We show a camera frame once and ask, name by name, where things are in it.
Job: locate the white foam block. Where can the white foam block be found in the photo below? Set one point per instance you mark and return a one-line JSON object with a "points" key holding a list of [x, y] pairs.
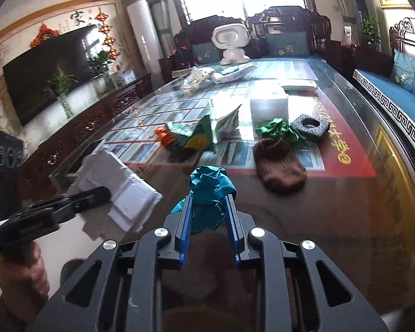
{"points": [[268, 109]]}

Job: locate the green potted plant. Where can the green potted plant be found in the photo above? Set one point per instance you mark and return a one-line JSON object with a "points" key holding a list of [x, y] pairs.
{"points": [[370, 32]]}

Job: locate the glass vase with bamboo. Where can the glass vase with bamboo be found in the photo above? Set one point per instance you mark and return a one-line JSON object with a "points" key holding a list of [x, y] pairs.
{"points": [[58, 86]]}

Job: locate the white robot figurine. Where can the white robot figurine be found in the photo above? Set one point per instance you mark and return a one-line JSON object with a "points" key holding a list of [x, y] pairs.
{"points": [[232, 39]]}

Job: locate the teal embroidered cushion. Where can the teal embroidered cushion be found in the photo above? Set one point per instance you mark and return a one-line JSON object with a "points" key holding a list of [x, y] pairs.
{"points": [[288, 44]]}

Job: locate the orange crumpled wrapper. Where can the orange crumpled wrapper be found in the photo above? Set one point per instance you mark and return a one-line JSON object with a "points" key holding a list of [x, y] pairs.
{"points": [[163, 137]]}

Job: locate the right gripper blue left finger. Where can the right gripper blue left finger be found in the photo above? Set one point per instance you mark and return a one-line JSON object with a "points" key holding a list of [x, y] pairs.
{"points": [[184, 231]]}

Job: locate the blue bench seat pad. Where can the blue bench seat pad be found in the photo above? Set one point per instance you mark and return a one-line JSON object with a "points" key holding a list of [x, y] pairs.
{"points": [[392, 98]]}

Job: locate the dark wooden sofa bench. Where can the dark wooden sofa bench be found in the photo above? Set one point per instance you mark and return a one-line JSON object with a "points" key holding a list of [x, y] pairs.
{"points": [[194, 45]]}

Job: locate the black flat television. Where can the black flat television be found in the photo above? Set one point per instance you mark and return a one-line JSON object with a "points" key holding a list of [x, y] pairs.
{"points": [[28, 75]]}

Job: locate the green crumpled paper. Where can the green crumpled paper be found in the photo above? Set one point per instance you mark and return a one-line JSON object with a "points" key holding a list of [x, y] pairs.
{"points": [[277, 128]]}

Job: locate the white crumpled plastic bag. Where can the white crumpled plastic bag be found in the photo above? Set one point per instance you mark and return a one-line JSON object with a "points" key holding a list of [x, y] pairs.
{"points": [[196, 77]]}

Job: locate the brown knitted sock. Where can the brown knitted sock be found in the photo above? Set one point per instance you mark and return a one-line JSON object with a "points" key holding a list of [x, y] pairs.
{"points": [[278, 166]]}

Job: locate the white blue tray device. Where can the white blue tray device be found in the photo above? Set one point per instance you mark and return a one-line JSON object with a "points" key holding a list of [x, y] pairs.
{"points": [[232, 73]]}

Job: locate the red chinese knot decoration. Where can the red chinese knot decoration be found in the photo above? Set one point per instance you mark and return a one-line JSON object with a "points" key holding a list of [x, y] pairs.
{"points": [[108, 41]]}

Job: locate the white standing air conditioner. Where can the white standing air conditioner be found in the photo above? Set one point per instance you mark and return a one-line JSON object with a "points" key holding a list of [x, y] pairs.
{"points": [[147, 39]]}

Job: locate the teal paper ball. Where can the teal paper ball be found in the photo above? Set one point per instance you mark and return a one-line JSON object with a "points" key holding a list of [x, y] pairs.
{"points": [[209, 185]]}

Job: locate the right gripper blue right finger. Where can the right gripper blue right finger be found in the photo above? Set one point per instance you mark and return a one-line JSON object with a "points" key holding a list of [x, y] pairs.
{"points": [[234, 229]]}

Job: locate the person's left hand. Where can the person's left hand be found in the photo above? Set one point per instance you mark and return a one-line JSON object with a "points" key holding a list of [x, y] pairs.
{"points": [[24, 289]]}

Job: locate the white flat tissue pack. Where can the white flat tissue pack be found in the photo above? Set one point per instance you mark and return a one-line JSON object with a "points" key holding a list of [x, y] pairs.
{"points": [[299, 85]]}

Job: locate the blue embroidered side cushion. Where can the blue embroidered side cushion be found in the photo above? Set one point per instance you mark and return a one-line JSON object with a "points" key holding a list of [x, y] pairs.
{"points": [[403, 71]]}

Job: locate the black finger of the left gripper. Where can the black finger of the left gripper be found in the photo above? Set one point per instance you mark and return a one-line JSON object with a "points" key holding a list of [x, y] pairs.
{"points": [[84, 200]]}

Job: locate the green yellow paper scrap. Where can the green yellow paper scrap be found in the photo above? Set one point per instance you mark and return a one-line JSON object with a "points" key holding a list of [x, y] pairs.
{"points": [[197, 135]]}

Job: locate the white open booklet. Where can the white open booklet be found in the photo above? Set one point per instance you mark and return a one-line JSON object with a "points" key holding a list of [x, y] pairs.
{"points": [[225, 125]]}

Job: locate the dark wooden tv cabinet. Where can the dark wooden tv cabinet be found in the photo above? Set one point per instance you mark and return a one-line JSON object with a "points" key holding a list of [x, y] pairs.
{"points": [[34, 182]]}

